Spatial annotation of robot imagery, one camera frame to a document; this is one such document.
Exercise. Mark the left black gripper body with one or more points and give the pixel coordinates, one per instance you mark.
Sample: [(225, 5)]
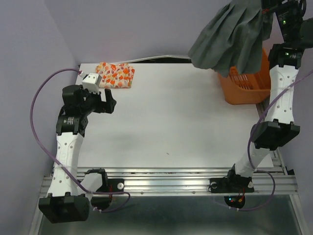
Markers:
[(93, 102)]

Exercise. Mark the floral orange skirt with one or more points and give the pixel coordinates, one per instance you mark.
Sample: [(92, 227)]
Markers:
[(115, 75)]

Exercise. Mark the grey skirt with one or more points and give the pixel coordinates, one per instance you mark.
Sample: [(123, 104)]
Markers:
[(233, 38)]

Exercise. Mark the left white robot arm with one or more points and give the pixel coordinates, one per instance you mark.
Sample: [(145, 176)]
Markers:
[(67, 199)]

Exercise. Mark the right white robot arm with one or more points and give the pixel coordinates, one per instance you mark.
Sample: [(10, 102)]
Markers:
[(276, 126)]

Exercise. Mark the orange plastic basket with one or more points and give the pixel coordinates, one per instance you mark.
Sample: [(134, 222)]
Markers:
[(247, 88)]

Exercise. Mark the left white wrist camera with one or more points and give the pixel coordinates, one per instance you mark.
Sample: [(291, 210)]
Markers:
[(91, 82)]

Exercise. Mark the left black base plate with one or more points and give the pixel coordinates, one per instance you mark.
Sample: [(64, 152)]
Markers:
[(110, 187)]

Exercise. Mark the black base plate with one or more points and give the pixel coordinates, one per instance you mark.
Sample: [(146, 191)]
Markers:
[(223, 185), (110, 187)]

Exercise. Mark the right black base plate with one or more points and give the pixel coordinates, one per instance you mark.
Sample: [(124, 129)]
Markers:
[(223, 185)]

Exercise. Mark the aluminium rail frame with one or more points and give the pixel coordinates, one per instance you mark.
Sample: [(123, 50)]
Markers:
[(178, 201)]

